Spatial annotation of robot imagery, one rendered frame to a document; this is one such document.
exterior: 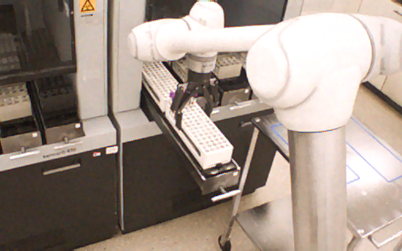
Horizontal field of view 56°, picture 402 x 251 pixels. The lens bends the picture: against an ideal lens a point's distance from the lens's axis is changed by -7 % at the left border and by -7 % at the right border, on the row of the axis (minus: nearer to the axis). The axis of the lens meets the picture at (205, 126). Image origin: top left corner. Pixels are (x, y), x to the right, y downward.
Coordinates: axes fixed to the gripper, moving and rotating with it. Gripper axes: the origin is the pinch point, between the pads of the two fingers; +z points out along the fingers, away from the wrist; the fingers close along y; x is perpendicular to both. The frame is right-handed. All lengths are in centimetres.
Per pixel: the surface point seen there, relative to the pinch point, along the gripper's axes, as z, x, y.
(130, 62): -9.3, 27.2, -12.5
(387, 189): 4, -51, 48
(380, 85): 73, 74, 229
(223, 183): 10.0, -21.9, 1.1
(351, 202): 4, -49, 31
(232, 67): -0.3, 25.8, 31.6
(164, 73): 0.0, 30.3, 2.8
